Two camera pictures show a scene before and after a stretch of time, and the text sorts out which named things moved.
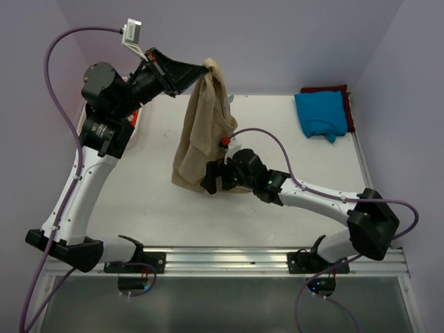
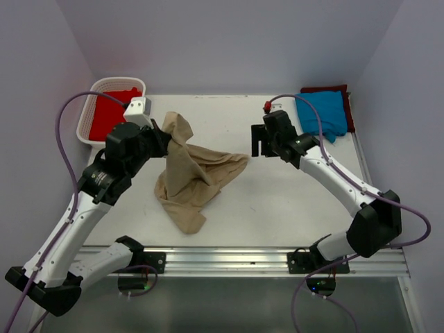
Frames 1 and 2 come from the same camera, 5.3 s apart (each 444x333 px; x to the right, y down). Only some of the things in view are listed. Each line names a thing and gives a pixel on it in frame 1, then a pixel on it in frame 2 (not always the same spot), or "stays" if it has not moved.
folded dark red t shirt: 349,116 stays
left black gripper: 173,75 to 160,137
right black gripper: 215,169 to 259,132
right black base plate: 310,263 stays
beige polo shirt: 207,118 to 191,174
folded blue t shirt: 322,113 stays
